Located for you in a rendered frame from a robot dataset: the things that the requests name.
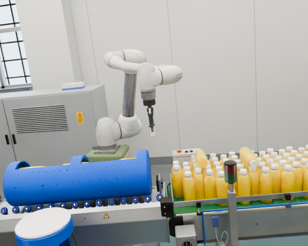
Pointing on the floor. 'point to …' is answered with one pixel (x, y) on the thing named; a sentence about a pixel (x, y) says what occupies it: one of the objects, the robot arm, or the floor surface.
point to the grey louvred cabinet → (42, 128)
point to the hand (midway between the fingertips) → (152, 131)
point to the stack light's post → (232, 218)
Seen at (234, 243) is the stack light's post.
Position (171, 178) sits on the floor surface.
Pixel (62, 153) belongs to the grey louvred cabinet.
